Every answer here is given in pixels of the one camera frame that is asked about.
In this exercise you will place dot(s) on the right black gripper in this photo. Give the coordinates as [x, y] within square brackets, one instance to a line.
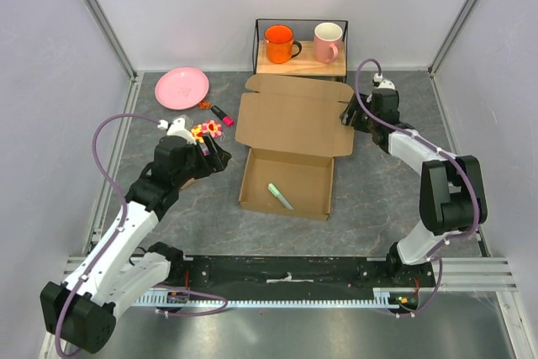
[346, 115]

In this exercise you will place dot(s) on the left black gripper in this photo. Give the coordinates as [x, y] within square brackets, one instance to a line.
[215, 161]

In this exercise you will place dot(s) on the light green highlighter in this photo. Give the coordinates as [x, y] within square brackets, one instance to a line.
[278, 195]

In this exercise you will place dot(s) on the brown cardboard box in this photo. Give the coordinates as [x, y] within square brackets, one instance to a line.
[293, 130]

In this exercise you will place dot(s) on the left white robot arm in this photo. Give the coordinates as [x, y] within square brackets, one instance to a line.
[84, 309]

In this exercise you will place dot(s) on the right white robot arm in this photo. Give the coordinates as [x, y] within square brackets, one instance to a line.
[452, 201]

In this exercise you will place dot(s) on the middle orange flower plush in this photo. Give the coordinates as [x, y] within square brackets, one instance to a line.
[198, 133]

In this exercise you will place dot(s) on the pink petal flower plush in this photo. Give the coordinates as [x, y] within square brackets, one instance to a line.
[212, 128]

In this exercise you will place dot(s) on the pink black highlighter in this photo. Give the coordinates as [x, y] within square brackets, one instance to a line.
[223, 116]

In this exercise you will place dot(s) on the small orange bow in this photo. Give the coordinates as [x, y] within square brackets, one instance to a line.
[205, 105]

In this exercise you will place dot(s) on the pink round plate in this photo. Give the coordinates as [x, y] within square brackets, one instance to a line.
[182, 88]

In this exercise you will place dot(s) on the pink ceramic mug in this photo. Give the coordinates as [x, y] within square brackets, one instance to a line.
[327, 39]

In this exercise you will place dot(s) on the orange enamel mug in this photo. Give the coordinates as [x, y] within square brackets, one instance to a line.
[281, 46]

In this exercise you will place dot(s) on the black wire wooden shelf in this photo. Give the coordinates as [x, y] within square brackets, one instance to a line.
[305, 63]

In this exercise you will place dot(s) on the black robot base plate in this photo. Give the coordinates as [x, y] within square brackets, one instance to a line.
[215, 271]

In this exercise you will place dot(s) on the slotted cable duct rail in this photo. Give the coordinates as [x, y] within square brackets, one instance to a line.
[377, 299]

